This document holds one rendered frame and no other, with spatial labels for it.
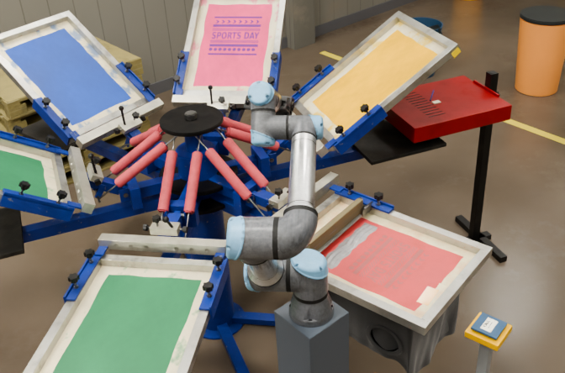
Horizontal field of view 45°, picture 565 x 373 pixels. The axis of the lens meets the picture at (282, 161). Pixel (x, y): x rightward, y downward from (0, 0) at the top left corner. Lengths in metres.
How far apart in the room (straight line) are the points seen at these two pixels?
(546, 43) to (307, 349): 4.68
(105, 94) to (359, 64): 1.44
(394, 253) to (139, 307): 1.09
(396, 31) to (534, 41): 2.80
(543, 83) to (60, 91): 4.34
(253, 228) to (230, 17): 2.70
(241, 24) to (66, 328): 2.25
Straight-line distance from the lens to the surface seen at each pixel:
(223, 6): 4.45
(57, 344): 2.81
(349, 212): 3.08
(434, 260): 3.00
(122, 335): 2.76
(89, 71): 4.15
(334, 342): 2.40
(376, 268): 2.93
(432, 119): 3.76
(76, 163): 3.48
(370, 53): 3.87
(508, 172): 5.51
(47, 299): 4.57
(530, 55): 6.60
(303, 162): 1.96
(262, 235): 1.81
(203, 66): 4.19
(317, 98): 3.82
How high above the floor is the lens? 2.82
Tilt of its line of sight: 31 degrees down
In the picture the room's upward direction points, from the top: 3 degrees counter-clockwise
